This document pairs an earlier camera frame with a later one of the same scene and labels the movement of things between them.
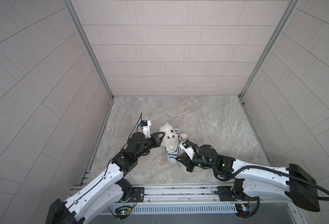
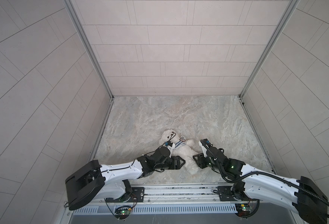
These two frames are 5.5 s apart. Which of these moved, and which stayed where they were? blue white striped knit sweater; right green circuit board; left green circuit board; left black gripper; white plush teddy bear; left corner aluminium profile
Moved: white plush teddy bear; blue white striped knit sweater; left black gripper
Stayed: right green circuit board; left corner aluminium profile; left green circuit board
